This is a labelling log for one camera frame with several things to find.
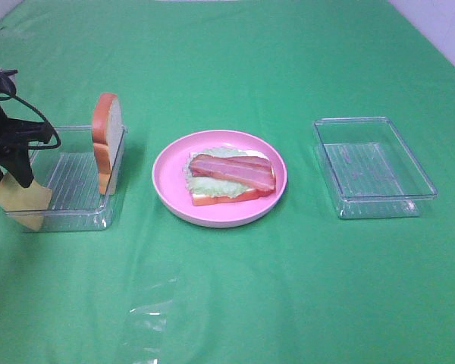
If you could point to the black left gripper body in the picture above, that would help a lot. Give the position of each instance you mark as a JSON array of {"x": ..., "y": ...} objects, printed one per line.
[{"x": 17, "y": 134}]

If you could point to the yellow cheese slice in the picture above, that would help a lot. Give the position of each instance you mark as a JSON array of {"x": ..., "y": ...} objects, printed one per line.
[{"x": 15, "y": 198}]

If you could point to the bread slice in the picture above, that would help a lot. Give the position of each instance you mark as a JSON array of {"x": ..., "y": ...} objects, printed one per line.
[
  {"x": 205, "y": 201},
  {"x": 106, "y": 136}
]

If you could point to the green lettuce leaf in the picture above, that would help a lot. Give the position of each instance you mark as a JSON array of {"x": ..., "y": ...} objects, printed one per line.
[{"x": 211, "y": 187}]

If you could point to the bacon strip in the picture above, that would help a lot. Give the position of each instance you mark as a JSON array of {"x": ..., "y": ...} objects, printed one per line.
[
  {"x": 256, "y": 178},
  {"x": 253, "y": 161}
]

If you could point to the left clear plastic tray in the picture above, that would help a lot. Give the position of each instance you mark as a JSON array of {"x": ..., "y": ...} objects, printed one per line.
[{"x": 71, "y": 172}]

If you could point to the clear plastic tray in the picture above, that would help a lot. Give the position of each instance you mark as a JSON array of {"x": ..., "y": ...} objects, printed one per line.
[
  {"x": 71, "y": 172},
  {"x": 369, "y": 170}
]

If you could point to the pink round plate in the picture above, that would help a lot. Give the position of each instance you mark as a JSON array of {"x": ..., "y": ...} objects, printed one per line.
[{"x": 170, "y": 185}]

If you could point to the clear plastic film sheet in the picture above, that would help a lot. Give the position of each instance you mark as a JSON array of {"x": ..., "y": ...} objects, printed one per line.
[{"x": 146, "y": 320}]

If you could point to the green tablecloth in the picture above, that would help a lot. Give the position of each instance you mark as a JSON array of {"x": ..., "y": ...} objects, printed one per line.
[{"x": 297, "y": 286}]

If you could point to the right clear plastic tray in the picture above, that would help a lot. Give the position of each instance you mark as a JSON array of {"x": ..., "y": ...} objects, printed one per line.
[{"x": 369, "y": 170}]

